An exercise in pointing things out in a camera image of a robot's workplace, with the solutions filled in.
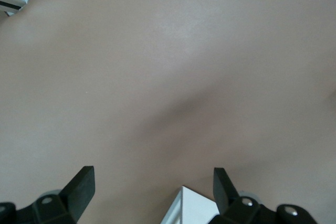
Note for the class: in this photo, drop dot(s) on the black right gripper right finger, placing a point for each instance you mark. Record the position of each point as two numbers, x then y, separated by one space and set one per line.
223 190

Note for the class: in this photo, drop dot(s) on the white drawer cabinet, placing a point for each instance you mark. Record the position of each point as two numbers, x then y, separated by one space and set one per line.
194 208

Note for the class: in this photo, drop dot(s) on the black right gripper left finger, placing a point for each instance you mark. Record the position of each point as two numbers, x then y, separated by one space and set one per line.
78 190

